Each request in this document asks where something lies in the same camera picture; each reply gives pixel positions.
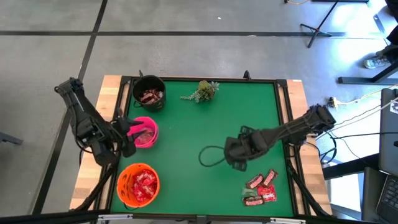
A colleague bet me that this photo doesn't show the orange pumpkin bucket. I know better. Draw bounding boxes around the orange pumpkin bucket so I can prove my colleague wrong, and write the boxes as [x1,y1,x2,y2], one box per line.
[116,162,161,208]

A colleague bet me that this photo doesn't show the black slanted desk bar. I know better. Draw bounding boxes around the black slanted desk bar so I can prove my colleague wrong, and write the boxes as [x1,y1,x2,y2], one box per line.
[371,12,392,41]

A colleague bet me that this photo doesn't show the black table frame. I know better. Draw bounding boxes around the black table frame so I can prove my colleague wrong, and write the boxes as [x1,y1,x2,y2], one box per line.
[93,70,333,224]

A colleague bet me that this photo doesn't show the dark furniture leg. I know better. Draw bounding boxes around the dark furniture leg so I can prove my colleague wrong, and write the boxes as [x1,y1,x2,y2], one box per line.
[0,132,24,146]

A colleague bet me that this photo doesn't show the white cable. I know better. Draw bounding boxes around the white cable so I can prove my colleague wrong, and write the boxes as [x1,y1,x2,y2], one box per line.
[335,96,398,127]
[337,82,398,105]

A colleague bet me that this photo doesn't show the pink pumpkin bucket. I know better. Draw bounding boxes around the pink pumpkin bucket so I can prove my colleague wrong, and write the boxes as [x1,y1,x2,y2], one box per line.
[127,116,159,149]

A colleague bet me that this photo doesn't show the black looped cable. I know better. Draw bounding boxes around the black looped cable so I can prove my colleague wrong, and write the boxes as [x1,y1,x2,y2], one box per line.
[198,145,227,168]

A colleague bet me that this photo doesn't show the black pumpkin bucket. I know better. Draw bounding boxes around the black pumpkin bucket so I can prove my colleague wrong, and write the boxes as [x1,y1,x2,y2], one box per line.
[132,74,167,112]

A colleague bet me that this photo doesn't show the small potted green plant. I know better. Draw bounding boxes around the small potted green plant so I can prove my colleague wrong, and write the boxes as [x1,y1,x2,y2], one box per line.
[180,80,220,103]

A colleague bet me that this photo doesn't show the black desk foot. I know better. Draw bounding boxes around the black desk foot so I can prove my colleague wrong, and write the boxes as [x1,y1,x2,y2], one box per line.
[338,60,398,85]

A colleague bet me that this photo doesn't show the clear green candy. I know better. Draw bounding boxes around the clear green candy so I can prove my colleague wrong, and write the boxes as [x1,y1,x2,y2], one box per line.
[136,128,155,146]

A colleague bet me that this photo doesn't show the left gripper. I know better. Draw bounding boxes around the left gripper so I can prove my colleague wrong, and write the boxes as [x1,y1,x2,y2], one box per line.
[111,108,147,158]

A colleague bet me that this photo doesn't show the green table mat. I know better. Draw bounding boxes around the green table mat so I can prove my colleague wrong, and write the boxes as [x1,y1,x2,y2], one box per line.
[110,80,295,218]

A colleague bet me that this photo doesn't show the black laptop keyboard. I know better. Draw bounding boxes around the black laptop keyboard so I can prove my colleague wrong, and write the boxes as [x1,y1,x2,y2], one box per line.
[375,174,398,223]

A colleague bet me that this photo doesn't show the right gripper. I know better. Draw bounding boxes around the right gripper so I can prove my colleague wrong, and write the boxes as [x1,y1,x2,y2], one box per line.
[223,125,255,172]

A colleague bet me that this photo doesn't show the person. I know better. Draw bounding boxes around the person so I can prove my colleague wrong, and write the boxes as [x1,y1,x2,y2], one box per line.
[363,43,398,70]

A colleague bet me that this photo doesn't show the dark grey case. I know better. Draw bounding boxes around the dark grey case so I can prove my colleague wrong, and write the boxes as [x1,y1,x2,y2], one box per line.
[360,167,383,223]

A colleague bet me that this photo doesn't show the black tripod stand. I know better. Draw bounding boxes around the black tripod stand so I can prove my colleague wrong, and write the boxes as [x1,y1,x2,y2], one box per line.
[300,0,340,49]

